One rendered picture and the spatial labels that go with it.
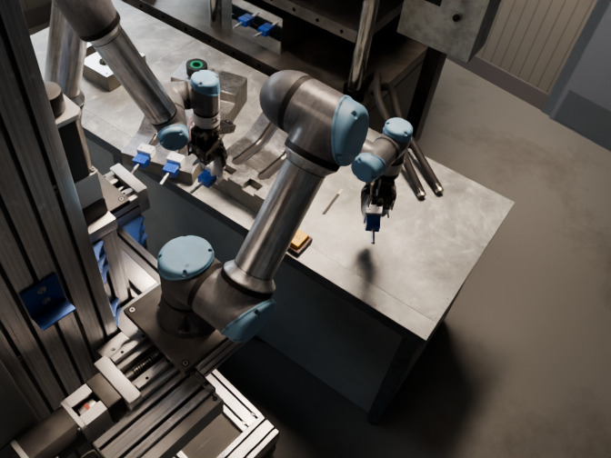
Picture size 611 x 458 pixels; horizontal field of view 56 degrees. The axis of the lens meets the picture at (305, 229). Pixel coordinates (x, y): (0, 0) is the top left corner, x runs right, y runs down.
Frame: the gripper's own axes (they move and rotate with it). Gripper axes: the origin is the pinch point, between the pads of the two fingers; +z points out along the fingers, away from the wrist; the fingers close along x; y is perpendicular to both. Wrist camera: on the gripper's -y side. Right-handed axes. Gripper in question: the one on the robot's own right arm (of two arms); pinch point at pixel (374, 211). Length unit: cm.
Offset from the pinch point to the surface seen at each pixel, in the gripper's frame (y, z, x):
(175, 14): -124, 16, -86
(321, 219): -7.6, 15.0, -14.5
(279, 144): -31.2, 5.6, -31.0
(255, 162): -22.3, 6.3, -38.1
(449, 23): -72, -24, 24
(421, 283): 14.1, 15.0, 17.4
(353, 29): -85, -9, -8
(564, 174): -133, 95, 134
